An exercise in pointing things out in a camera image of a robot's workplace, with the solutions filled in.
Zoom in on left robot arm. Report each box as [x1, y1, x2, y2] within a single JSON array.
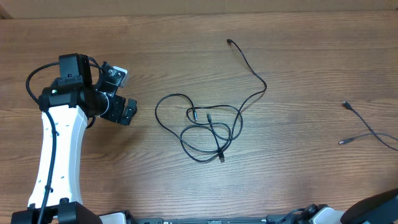
[[11, 54, 137, 224]]

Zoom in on separated black usb cable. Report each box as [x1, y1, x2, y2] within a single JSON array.
[[338, 100, 398, 152]]

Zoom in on cardboard back wall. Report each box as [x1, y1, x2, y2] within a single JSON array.
[[1, 0, 397, 19]]

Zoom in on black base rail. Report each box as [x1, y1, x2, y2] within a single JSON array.
[[99, 210, 354, 224]]

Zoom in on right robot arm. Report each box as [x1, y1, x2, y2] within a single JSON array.
[[291, 189, 397, 224]]

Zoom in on black usb cables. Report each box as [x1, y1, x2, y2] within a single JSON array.
[[154, 38, 268, 164]]

